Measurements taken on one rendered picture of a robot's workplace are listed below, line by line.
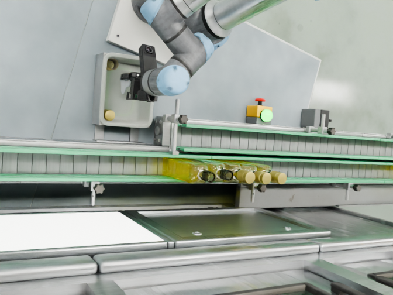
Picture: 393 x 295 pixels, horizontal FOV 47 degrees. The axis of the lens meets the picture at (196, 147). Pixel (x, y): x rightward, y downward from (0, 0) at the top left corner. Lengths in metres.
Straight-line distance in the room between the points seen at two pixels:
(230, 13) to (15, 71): 0.65
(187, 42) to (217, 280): 0.60
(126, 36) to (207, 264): 0.83
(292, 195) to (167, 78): 0.82
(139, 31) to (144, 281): 0.90
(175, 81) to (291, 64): 0.84
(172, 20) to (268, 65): 0.73
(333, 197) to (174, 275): 1.12
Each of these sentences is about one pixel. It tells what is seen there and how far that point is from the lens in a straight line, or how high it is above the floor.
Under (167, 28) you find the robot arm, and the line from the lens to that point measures 1.18.
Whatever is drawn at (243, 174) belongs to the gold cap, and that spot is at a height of 1.15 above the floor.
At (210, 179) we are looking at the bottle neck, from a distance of 1.25.
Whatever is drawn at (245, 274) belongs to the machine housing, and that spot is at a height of 1.43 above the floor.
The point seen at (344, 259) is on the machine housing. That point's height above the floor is 1.43.
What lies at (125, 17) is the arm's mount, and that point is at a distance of 1.53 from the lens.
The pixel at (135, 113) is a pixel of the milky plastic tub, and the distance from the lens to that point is 1.52.
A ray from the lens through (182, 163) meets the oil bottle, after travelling 1.33.
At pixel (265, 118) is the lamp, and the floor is 0.85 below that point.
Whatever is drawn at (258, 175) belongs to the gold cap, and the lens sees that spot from 1.32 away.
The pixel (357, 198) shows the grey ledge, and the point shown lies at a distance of 2.02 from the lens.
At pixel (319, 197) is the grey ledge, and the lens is 1.86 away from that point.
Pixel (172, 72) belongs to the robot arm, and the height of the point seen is 1.16.
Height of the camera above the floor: 2.19
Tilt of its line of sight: 61 degrees down
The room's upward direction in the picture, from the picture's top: 100 degrees clockwise
